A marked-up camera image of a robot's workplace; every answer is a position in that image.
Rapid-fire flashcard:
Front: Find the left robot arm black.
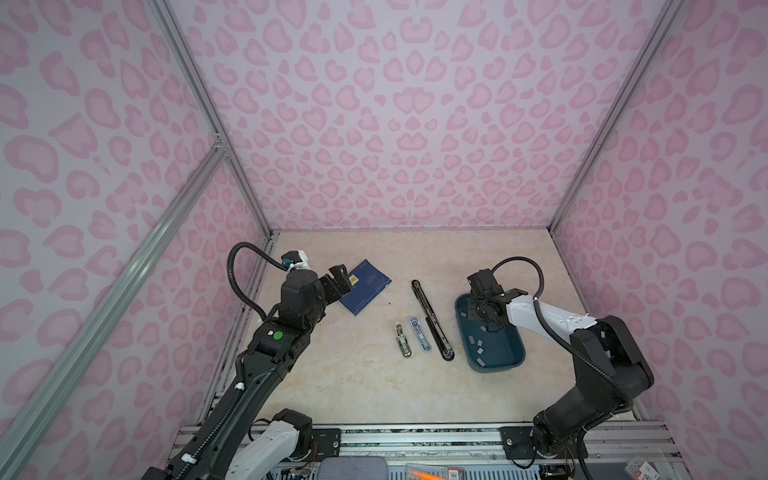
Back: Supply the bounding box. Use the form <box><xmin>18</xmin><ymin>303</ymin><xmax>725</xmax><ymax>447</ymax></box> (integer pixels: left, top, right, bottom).
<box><xmin>143</xmin><ymin>242</ymin><xmax>352</xmax><ymax>479</ymax></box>

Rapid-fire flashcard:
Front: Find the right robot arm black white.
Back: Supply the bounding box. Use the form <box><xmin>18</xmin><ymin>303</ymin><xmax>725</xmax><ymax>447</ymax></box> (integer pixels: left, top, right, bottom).
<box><xmin>468</xmin><ymin>256</ymin><xmax>655</xmax><ymax>458</ymax></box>

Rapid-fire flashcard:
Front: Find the blue book yellow label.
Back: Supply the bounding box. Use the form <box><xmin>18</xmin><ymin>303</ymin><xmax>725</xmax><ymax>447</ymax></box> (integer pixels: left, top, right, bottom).
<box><xmin>340</xmin><ymin>260</ymin><xmax>392</xmax><ymax>316</ymax></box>

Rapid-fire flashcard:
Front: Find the teal plastic tray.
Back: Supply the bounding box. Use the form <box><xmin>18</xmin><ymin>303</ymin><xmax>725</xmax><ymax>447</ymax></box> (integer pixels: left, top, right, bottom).
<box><xmin>454</xmin><ymin>293</ymin><xmax>526</xmax><ymax>374</ymax></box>

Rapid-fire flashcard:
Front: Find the grey pad front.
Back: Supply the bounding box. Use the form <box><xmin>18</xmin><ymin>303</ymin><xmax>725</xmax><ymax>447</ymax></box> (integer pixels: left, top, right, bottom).
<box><xmin>316</xmin><ymin>457</ymin><xmax>389</xmax><ymax>480</ymax></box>

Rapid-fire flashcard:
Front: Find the white tag front right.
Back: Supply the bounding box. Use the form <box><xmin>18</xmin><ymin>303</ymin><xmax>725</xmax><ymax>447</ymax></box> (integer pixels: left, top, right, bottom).
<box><xmin>624</xmin><ymin>457</ymin><xmax>662</xmax><ymax>480</ymax></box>

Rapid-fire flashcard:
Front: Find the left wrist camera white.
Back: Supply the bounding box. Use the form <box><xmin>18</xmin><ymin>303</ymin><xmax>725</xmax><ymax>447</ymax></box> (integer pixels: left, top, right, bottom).
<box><xmin>281</xmin><ymin>250</ymin><xmax>311</xmax><ymax>272</ymax></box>

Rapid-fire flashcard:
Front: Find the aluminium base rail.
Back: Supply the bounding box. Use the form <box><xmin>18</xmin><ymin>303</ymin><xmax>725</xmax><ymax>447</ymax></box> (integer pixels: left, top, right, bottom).
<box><xmin>161</xmin><ymin>422</ymin><xmax>691</xmax><ymax>480</ymax></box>

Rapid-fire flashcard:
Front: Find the orange handled tool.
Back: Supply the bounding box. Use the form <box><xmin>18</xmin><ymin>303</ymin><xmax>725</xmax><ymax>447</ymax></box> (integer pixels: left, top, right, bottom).
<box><xmin>406</xmin><ymin>464</ymin><xmax>467</xmax><ymax>480</ymax></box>

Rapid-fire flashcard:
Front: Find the aluminium frame corner post left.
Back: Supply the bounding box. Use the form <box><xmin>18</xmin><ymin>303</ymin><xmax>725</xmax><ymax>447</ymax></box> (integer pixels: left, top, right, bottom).
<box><xmin>146</xmin><ymin>0</ymin><xmax>274</xmax><ymax>240</ymax></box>

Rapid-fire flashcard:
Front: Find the aluminium frame corner post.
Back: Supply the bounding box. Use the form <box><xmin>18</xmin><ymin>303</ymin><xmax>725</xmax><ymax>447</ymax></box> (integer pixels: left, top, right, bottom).
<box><xmin>146</xmin><ymin>0</ymin><xmax>274</xmax><ymax>240</ymax></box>
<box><xmin>547</xmin><ymin>0</ymin><xmax>688</xmax><ymax>237</ymax></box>

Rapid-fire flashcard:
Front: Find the aluminium frame corner post right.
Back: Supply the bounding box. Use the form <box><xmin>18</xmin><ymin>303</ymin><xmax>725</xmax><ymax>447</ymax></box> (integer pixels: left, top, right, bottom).
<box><xmin>547</xmin><ymin>0</ymin><xmax>688</xmax><ymax>237</ymax></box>

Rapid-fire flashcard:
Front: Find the aluminium diagonal frame bar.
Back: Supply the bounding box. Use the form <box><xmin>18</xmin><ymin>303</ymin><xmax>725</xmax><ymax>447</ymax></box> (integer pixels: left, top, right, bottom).
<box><xmin>1</xmin><ymin>145</ymin><xmax>229</xmax><ymax>479</ymax></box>

